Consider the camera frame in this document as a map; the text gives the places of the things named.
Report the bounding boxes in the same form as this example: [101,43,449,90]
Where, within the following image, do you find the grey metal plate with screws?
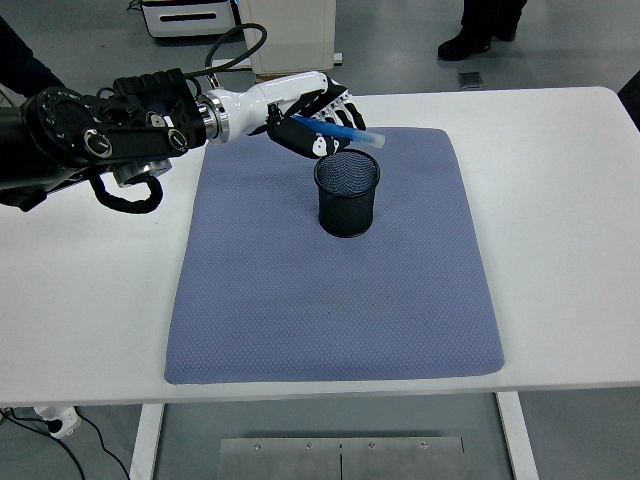
[218,436,466,480]

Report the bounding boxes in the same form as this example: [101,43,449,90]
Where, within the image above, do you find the black floor cable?
[0,407,86,480]
[77,415,132,480]

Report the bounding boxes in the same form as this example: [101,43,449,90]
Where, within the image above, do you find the white pedestal cabinet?
[239,0,346,84]

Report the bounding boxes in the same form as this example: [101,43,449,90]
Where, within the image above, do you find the blue marker with clear cap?
[292,113,387,150]

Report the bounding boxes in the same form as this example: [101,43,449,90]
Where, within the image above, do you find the person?
[0,14,66,109]
[437,0,529,63]

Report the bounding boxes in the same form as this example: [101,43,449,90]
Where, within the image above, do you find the blue-grey textured mat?
[163,127,506,386]

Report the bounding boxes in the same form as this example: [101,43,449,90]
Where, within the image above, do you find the white box-shaped appliance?
[139,0,239,39]

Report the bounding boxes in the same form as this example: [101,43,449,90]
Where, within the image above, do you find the black mesh pen holder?
[313,148,381,239]

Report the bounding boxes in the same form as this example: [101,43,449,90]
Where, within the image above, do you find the white table leg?
[128,403,166,480]
[494,392,540,480]

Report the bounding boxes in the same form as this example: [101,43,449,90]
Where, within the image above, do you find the white power strip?
[33,404,83,441]

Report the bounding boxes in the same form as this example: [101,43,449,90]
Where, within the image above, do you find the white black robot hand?
[225,71,370,161]

